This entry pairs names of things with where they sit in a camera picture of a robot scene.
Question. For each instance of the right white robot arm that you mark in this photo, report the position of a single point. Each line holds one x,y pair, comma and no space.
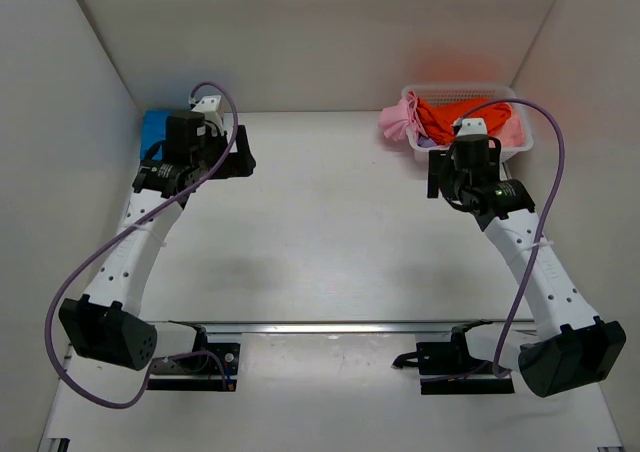
572,346

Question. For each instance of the folded blue t-shirt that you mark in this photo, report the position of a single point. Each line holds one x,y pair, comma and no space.
153,129

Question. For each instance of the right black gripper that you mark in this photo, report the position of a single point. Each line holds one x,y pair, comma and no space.
442,163

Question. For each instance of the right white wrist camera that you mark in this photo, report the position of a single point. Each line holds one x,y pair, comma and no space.
469,126

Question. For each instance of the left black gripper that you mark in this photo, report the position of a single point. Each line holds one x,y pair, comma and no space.
242,160

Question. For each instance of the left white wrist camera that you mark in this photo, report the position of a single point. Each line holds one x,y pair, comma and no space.
211,107

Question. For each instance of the light pink t-shirt in basket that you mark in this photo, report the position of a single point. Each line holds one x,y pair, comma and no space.
511,134

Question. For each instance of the orange t-shirt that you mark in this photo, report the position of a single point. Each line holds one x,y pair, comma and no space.
437,121

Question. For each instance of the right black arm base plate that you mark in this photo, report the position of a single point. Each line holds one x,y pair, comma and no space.
444,371

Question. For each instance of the white plastic basket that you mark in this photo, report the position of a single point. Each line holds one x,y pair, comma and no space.
443,93

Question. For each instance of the pink t-shirt over basket edge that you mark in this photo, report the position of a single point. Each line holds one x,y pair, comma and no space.
401,120

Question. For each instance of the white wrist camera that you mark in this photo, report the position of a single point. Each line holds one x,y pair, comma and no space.
211,107
469,126

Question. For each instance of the aluminium rail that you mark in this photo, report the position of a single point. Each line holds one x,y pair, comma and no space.
331,327

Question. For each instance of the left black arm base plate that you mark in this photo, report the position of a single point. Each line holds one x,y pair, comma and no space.
201,373

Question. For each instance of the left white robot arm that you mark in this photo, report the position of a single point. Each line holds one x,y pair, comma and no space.
104,323

